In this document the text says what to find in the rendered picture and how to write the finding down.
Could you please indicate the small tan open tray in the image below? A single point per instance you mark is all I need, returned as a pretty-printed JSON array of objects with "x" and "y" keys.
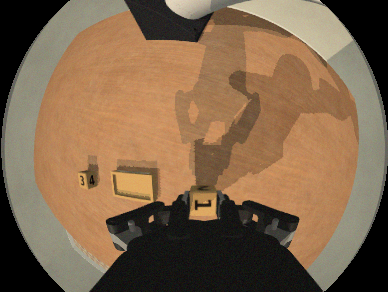
[{"x": 137, "y": 186}]

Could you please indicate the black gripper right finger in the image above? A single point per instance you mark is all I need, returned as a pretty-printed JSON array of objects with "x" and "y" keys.
[{"x": 273, "y": 222}]

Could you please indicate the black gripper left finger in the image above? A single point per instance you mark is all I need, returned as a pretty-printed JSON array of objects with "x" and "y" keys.
[{"x": 127, "y": 226}]

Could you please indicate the tan number cube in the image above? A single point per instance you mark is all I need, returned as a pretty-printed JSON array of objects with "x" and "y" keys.
[
  {"x": 87, "y": 179},
  {"x": 203, "y": 200}
]

